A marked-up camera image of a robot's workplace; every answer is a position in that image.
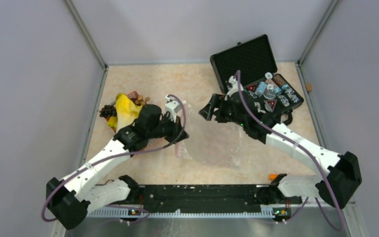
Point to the dark black grape bunch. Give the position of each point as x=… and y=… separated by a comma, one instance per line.
x=108, y=111

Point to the tan longan fruit cluster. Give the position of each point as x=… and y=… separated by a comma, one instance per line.
x=141, y=101

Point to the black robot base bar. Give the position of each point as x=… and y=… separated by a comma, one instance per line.
x=204, y=199

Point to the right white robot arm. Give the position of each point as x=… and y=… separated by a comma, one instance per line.
x=337, y=176

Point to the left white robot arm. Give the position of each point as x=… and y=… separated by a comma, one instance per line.
x=73, y=197

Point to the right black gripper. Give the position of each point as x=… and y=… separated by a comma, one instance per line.
x=217, y=101

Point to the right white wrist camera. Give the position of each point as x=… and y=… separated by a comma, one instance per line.
x=232, y=85

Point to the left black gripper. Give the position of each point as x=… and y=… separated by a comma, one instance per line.
x=176, y=128

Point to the black poker chip case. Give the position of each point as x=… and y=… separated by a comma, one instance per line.
x=255, y=60

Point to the clear zip top bag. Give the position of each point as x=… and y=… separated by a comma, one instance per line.
x=224, y=145

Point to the light blue poker chip stack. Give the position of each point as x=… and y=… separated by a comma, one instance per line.
x=261, y=87

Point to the pink plastic food basket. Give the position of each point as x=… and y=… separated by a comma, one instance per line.
x=115, y=147

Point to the yellow napa cabbage toy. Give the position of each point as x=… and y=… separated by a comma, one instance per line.
x=126, y=110

